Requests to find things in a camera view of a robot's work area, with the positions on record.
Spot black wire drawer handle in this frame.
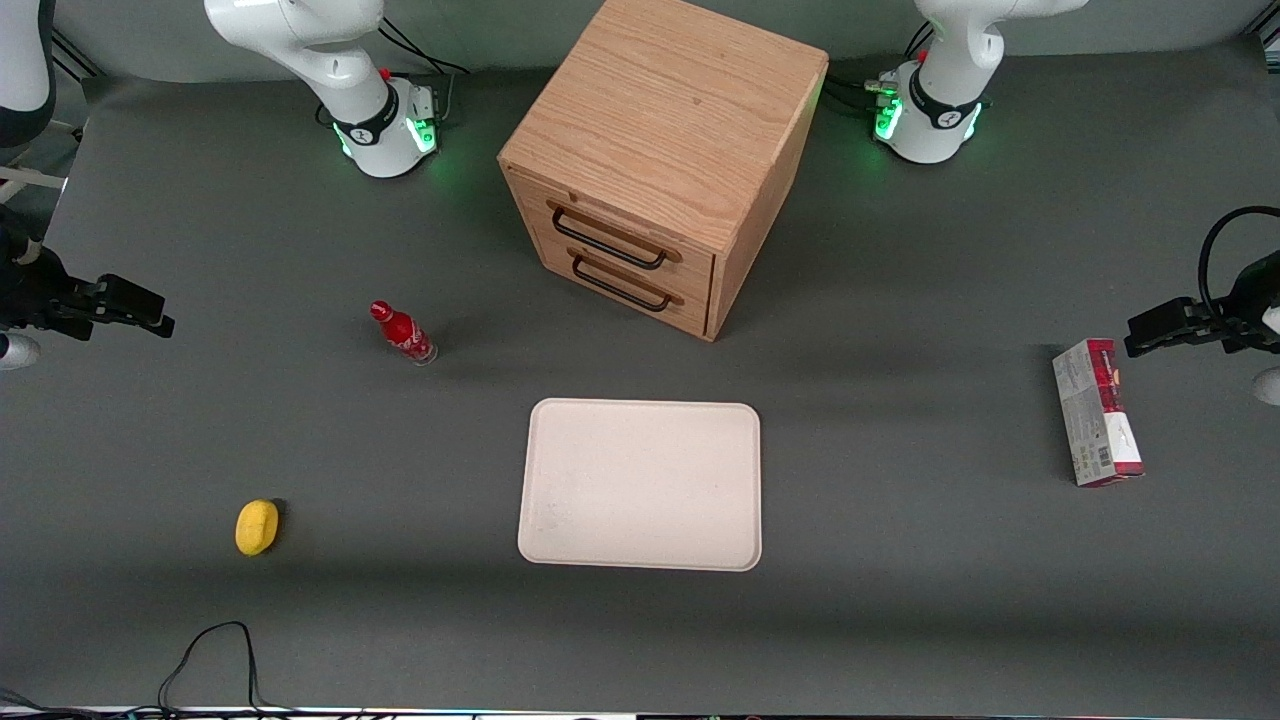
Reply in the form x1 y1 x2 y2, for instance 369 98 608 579
546 199 685 272
567 247 687 314

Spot yellow lemon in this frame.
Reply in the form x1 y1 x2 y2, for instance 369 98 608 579
235 499 281 557

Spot red cola bottle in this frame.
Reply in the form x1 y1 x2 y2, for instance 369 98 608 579
369 300 439 367

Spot black right arm base cables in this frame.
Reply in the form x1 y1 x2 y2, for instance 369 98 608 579
378 15 471 126

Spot thin black cable loop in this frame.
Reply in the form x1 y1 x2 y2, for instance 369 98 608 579
0 621 301 720

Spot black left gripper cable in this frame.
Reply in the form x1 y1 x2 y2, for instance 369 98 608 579
1198 206 1280 321

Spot wooden drawer with deep box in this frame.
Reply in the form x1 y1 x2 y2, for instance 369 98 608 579
508 168 717 298

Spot black left arm base cables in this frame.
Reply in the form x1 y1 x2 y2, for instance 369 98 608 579
822 20 936 116

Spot red plaid cardboard box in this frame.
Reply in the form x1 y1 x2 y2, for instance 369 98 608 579
1052 338 1146 488

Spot black arm base cables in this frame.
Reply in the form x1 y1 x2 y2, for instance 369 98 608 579
822 20 936 116
378 15 471 126

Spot white rectangular tray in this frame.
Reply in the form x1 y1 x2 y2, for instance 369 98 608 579
517 398 763 573

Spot wooden drawer cabinet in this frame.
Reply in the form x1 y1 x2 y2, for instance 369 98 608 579
497 0 830 343

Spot wooden drawer front panel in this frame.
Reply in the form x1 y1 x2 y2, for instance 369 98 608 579
535 230 715 337

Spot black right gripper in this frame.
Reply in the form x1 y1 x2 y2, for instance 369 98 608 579
0 232 177 343

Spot dark grey table mat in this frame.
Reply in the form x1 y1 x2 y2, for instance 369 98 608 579
0 40 1280 716

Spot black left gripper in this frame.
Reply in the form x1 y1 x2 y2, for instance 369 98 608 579
1125 252 1280 359

